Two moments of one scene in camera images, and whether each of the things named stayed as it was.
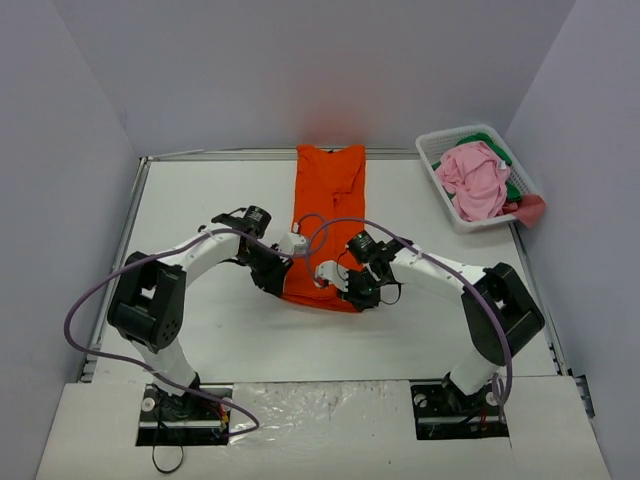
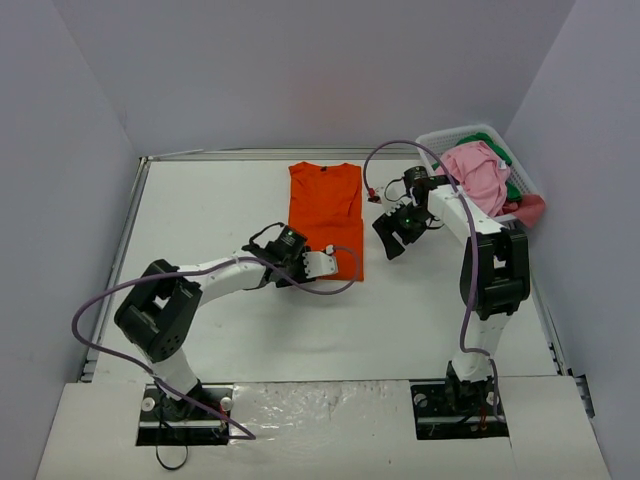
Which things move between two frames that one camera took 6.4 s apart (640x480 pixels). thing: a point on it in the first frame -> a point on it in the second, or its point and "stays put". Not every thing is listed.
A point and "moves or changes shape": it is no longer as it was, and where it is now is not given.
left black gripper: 275,279 -> 298,267
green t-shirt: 512,192 stays put
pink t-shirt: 476,177 stays put
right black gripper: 357,293 -> 398,229
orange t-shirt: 331,209 moves or changes shape
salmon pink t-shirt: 530,209 stays put
